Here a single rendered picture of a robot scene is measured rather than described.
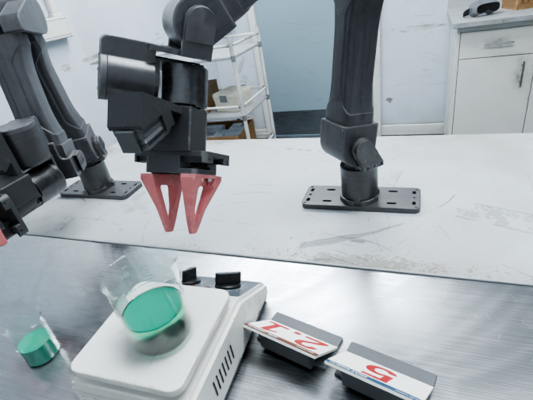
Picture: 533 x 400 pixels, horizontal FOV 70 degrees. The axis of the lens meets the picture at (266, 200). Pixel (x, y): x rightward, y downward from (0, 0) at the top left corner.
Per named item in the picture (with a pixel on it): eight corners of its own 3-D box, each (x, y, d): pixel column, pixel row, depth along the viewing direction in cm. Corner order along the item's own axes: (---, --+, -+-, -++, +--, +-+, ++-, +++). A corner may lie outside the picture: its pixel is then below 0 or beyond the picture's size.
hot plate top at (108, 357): (141, 284, 45) (139, 278, 44) (234, 295, 41) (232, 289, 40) (68, 375, 35) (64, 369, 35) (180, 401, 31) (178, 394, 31)
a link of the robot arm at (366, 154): (355, 143, 56) (386, 132, 58) (324, 128, 63) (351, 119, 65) (357, 180, 59) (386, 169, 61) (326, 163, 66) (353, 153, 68)
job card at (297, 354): (277, 313, 48) (272, 289, 46) (343, 340, 43) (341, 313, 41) (249, 349, 44) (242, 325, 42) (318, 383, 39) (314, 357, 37)
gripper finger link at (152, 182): (187, 237, 43) (189, 155, 43) (136, 232, 46) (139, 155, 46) (216, 232, 50) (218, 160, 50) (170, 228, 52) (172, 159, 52)
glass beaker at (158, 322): (144, 379, 33) (109, 309, 29) (124, 336, 38) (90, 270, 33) (215, 335, 36) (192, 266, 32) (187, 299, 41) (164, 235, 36)
